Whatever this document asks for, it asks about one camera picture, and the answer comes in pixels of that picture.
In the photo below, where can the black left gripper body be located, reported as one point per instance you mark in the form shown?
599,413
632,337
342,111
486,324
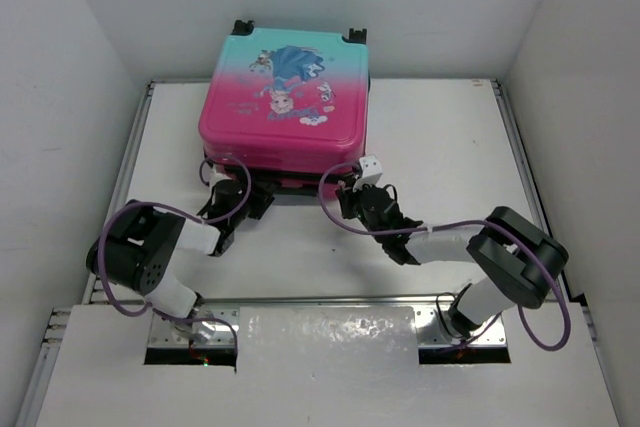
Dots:
254,206

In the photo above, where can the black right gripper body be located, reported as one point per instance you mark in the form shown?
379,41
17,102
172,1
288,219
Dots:
352,207

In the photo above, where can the pink and teal kids suitcase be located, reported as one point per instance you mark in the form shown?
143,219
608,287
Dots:
287,105

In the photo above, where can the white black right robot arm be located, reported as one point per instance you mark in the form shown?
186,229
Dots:
520,261

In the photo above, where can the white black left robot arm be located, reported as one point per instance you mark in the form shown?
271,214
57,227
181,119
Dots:
136,246

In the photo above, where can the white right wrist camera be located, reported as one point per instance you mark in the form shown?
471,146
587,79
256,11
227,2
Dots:
368,172

